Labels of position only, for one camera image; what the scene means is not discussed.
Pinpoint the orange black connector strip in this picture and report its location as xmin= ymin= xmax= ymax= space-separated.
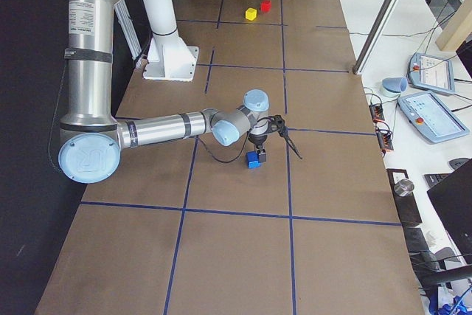
xmin=369 ymin=104 xmax=385 ymax=123

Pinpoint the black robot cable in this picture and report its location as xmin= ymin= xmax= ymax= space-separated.
xmin=195 ymin=114 xmax=304 ymax=164

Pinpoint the yellow wooden cube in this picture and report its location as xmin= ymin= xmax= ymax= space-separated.
xmin=245 ymin=7 xmax=257 ymax=21

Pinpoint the far teach pendant tablet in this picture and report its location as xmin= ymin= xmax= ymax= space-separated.
xmin=407 ymin=52 xmax=456 ymax=95

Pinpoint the near teach pendant tablet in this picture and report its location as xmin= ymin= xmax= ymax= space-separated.
xmin=398 ymin=91 xmax=470 ymax=144

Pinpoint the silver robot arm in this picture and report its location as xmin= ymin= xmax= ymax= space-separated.
xmin=58 ymin=0 xmax=270 ymax=184

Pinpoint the blue wooden cube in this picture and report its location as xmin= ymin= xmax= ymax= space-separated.
xmin=246 ymin=151 xmax=261 ymax=169

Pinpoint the red wooden cube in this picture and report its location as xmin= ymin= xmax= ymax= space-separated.
xmin=260 ymin=0 xmax=272 ymax=13

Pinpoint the black laptop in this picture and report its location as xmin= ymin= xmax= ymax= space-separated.
xmin=427 ymin=160 xmax=472 ymax=264

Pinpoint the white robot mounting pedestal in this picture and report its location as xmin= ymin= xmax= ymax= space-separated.
xmin=143 ymin=0 xmax=199 ymax=82

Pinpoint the black computer mouse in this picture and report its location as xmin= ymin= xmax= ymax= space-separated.
xmin=448 ymin=158 xmax=471 ymax=170

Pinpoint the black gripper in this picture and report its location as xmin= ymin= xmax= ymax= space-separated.
xmin=248 ymin=120 xmax=268 ymax=162

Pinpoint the teach pendant tablet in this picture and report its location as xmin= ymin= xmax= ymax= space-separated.
xmin=398 ymin=91 xmax=470 ymax=144
xmin=407 ymin=52 xmax=456 ymax=95

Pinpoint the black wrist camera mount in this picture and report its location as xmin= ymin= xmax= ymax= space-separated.
xmin=271 ymin=115 xmax=288 ymax=137

